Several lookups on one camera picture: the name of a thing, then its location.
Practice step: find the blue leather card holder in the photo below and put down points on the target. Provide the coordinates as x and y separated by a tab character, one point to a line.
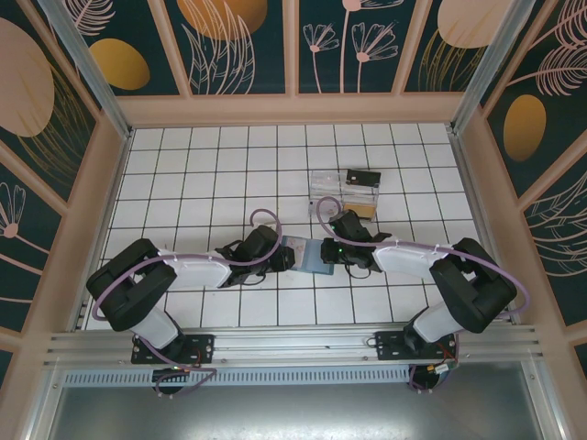
312	260

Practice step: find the white blue printed card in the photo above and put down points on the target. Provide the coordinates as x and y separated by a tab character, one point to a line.
313	209

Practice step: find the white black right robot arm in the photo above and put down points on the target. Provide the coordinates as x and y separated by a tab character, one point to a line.
413	259

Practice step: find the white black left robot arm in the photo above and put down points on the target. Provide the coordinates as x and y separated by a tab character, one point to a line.
197	270

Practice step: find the gold credit card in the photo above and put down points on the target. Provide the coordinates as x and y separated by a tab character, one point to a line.
362	208

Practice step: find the black credit card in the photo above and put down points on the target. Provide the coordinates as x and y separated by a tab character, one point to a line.
364	177

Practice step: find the clear acrylic organizer box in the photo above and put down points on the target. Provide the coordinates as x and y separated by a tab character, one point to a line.
328	183

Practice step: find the circuit board with yellow connector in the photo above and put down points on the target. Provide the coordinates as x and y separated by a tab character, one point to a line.
442	366

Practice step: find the grey sheet metal panel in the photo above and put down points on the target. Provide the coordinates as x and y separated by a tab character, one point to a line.
293	412

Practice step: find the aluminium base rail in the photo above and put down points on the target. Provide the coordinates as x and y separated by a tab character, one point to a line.
298	341

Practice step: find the aluminium side rail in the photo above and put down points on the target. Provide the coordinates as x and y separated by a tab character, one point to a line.
111	206
474	206

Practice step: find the aluminium frame post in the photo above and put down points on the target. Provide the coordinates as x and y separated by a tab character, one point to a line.
88	69
483	69

